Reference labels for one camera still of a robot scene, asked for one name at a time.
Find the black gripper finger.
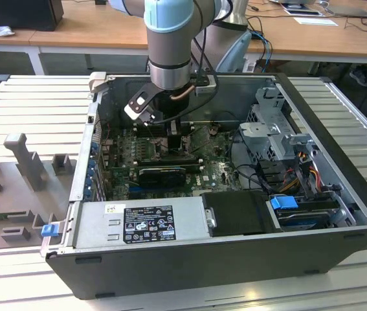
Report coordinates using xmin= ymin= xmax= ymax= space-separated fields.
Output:
xmin=166 ymin=117 xmax=175 ymax=153
xmin=173 ymin=117 xmax=183 ymax=153

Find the metal socket cover frame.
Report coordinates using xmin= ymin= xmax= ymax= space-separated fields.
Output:
xmin=188 ymin=124 xmax=216 ymax=146

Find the CPU socket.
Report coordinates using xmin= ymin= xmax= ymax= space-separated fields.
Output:
xmin=150 ymin=137 xmax=192 ymax=157

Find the green RAM stick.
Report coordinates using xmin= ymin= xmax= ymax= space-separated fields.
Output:
xmin=137 ymin=161 xmax=203 ymax=173

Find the black graphics card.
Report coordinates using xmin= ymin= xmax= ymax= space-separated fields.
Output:
xmin=137 ymin=167 xmax=187 ymax=188

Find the green motherboard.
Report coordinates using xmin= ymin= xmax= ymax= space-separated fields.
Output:
xmin=100 ymin=124 xmax=245 ymax=200

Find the grey case corner latch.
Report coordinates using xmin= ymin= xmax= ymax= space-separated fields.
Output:
xmin=89 ymin=71 xmax=108 ymax=97

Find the silver metal drive cage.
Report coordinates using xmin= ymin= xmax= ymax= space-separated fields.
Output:
xmin=238 ymin=86 xmax=320 ymax=163

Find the pale blue teach pendant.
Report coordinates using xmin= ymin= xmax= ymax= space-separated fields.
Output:
xmin=217 ymin=30 xmax=252 ymax=73

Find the black plastic shroud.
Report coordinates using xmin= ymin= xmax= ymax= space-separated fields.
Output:
xmin=200 ymin=190 xmax=283 ymax=236

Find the wooden desk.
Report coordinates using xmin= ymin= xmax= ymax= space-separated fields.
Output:
xmin=0 ymin=0 xmax=367 ymax=65

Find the silver power supply unit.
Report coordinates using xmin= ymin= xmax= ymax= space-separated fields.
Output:
xmin=71 ymin=196 xmax=210 ymax=250

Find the hard disk in blue carrier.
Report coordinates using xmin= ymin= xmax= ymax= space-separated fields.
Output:
xmin=269 ymin=195 xmax=331 ymax=231

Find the black open PC case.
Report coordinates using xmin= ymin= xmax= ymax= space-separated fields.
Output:
xmin=39 ymin=71 xmax=367 ymax=301

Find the blue case latch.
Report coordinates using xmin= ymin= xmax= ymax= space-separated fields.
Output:
xmin=41 ymin=224 xmax=58 ymax=238

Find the grey parts rack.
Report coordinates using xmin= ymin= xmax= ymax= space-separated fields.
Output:
xmin=0 ymin=132 xmax=77 ymax=252

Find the black computer tower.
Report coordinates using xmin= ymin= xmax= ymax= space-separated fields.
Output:
xmin=0 ymin=0 xmax=65 ymax=32

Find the white paper sheet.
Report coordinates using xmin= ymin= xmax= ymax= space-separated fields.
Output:
xmin=293 ymin=16 xmax=339 ymax=27

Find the dark sneaker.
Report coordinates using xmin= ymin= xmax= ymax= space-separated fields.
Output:
xmin=349 ymin=65 xmax=367 ymax=87

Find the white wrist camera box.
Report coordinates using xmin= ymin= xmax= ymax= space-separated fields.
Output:
xmin=124 ymin=91 xmax=155 ymax=120

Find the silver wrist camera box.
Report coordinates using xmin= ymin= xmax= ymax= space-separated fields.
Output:
xmin=195 ymin=76 xmax=218 ymax=97

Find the yellow red wire bundle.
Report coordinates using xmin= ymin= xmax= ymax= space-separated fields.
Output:
xmin=280 ymin=163 xmax=322 ymax=194

